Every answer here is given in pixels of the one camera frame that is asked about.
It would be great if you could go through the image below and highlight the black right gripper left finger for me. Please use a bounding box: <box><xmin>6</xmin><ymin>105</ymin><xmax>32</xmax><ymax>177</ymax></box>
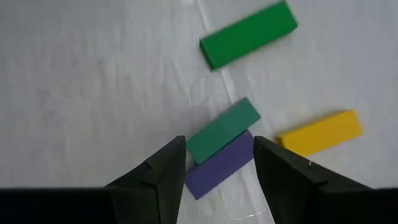
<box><xmin>104</xmin><ymin>134</ymin><xmax>187</xmax><ymax>224</ymax></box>

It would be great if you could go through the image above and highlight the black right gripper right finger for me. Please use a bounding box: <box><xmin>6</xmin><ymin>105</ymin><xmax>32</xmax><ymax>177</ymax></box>
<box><xmin>253</xmin><ymin>135</ymin><xmax>374</xmax><ymax>224</ymax></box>

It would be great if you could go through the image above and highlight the purple wooden plank block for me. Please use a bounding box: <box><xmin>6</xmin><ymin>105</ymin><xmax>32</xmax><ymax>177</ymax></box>
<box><xmin>183</xmin><ymin>129</ymin><xmax>256</xmax><ymax>200</ymax></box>

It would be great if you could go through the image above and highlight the yellow wooden plank block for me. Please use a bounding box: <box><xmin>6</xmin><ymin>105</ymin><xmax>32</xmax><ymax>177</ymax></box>
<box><xmin>275</xmin><ymin>108</ymin><xmax>364</xmax><ymax>158</ymax></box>

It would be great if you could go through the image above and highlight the teal wooden plank block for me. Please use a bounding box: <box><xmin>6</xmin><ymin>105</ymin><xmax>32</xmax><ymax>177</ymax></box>
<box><xmin>185</xmin><ymin>96</ymin><xmax>262</xmax><ymax>166</ymax></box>

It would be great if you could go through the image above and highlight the green wooden plank block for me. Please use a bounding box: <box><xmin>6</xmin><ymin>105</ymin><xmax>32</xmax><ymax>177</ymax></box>
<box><xmin>198</xmin><ymin>0</ymin><xmax>299</xmax><ymax>72</ymax></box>

